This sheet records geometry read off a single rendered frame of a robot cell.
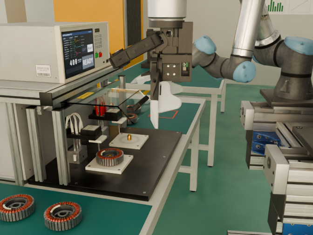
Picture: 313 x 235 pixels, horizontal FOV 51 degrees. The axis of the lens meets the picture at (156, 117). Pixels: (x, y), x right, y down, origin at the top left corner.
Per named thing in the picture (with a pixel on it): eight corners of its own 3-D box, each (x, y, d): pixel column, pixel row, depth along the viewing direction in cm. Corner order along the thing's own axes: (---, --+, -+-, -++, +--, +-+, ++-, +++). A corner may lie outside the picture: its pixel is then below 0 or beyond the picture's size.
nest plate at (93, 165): (133, 157, 139) (133, 155, 139) (120, 174, 125) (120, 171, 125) (100, 154, 143) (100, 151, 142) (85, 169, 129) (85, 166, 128)
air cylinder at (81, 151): (87, 156, 140) (86, 144, 138) (79, 164, 133) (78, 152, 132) (77, 155, 141) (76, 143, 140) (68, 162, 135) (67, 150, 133)
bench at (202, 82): (227, 111, 464) (230, 58, 441) (216, 169, 294) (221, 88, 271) (152, 106, 490) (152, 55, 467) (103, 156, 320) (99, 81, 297)
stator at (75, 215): (89, 215, 103) (88, 205, 102) (65, 236, 94) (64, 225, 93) (62, 206, 108) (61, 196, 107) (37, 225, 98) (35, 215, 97)
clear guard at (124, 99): (152, 105, 132) (152, 90, 130) (134, 124, 110) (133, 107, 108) (79, 100, 139) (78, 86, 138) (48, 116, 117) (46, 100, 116)
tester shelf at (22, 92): (123, 71, 169) (123, 62, 168) (52, 106, 107) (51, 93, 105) (48, 67, 180) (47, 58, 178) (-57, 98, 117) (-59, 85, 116)
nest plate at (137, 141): (148, 137, 161) (148, 135, 161) (139, 149, 147) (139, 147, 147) (120, 134, 165) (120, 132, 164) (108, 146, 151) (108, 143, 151)
